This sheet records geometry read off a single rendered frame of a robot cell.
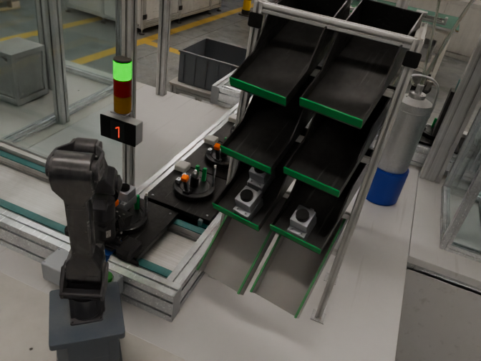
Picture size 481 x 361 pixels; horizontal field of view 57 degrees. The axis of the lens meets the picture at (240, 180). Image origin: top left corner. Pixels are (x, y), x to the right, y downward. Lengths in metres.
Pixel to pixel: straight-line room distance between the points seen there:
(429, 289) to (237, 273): 0.84
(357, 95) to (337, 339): 0.70
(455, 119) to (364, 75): 1.16
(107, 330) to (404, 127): 1.23
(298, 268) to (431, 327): 0.86
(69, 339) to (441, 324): 1.35
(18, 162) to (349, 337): 1.23
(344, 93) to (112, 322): 0.67
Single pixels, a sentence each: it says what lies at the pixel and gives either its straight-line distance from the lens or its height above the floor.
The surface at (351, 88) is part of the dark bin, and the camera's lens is 0.94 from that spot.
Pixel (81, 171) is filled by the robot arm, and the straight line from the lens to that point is 0.75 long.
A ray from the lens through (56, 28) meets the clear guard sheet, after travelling 1.46.
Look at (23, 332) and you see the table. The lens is 1.29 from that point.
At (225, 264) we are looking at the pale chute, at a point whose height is 1.02.
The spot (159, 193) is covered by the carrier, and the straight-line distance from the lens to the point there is 1.50.
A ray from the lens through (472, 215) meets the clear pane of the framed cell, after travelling 1.73.
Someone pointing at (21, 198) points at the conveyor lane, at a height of 0.92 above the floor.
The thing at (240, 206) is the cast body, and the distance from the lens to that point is 1.04.
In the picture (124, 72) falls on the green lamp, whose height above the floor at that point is 1.39.
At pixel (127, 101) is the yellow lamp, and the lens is 1.32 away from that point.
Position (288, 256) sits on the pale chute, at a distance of 1.17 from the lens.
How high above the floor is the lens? 1.85
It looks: 33 degrees down
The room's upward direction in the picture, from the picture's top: 10 degrees clockwise
